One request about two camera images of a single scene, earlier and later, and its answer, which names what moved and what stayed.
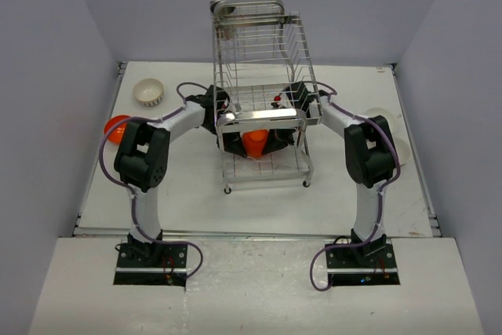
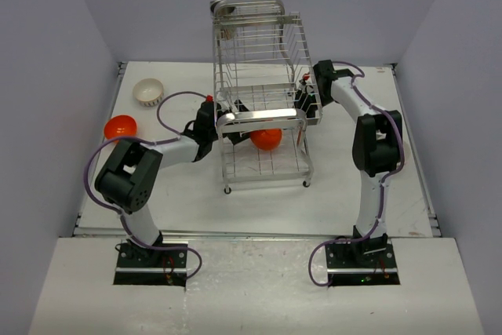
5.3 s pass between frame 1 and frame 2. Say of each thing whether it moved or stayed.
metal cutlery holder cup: stayed
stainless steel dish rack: stayed
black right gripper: moved
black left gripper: moved
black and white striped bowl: stayed
